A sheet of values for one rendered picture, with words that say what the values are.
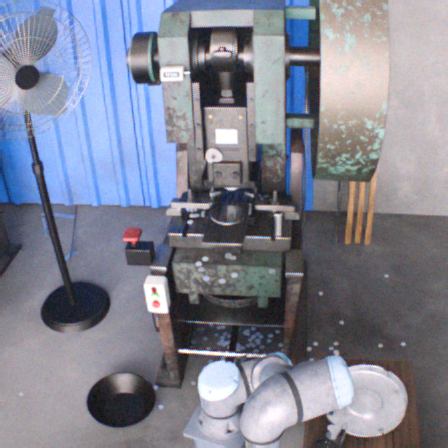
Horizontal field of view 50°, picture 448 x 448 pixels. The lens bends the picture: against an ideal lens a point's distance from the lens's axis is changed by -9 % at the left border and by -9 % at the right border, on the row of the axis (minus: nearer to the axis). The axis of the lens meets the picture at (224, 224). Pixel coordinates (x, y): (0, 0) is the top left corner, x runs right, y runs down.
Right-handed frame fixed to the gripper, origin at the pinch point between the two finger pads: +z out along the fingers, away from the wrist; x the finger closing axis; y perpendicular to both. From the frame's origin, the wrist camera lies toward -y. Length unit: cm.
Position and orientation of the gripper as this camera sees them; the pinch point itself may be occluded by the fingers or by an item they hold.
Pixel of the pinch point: (346, 427)
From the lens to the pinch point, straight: 166.7
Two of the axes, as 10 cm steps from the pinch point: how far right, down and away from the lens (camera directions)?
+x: 0.1, 8.6, 5.1
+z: 4.7, -4.6, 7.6
